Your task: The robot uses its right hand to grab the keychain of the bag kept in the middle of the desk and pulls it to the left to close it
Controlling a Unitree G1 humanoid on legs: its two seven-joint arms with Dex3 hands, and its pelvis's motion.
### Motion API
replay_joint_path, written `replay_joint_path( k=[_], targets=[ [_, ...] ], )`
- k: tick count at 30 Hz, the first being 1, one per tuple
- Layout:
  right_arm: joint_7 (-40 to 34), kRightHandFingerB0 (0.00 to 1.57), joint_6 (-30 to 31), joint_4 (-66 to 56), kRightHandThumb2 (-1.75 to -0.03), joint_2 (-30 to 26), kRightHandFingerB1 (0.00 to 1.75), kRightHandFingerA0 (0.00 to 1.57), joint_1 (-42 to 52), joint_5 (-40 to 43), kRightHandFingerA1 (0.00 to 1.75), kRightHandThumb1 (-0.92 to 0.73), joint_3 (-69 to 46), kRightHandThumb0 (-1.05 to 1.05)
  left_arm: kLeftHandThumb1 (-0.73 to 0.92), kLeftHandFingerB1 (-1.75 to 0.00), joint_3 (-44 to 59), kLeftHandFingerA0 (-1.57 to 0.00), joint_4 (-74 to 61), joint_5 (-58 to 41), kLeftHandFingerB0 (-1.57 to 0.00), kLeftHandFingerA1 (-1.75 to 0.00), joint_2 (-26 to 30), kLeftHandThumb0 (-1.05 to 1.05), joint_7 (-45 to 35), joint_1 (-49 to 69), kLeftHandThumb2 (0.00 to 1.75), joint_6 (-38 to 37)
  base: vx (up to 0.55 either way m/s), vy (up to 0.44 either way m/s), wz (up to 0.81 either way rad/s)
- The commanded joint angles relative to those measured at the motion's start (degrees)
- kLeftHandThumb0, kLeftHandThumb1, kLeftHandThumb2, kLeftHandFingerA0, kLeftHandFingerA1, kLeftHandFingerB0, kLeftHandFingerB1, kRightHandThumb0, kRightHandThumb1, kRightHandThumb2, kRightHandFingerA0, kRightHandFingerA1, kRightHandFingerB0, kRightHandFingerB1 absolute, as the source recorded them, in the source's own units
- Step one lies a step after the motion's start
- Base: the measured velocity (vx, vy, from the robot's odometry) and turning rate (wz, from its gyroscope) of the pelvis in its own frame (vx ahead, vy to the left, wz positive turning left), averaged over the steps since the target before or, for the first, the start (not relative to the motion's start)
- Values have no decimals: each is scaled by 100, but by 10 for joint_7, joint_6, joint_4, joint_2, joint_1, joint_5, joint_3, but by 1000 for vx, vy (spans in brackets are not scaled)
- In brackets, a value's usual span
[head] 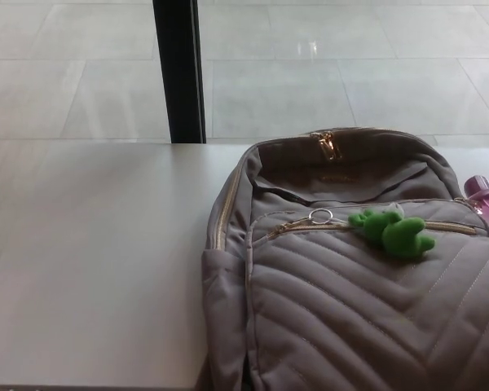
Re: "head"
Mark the black window frame post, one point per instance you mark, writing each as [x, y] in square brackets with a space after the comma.
[179, 69]

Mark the pink transparent bottle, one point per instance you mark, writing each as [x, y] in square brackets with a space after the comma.
[487, 199]

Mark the grey quilted backpack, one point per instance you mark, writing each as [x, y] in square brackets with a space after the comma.
[350, 301]

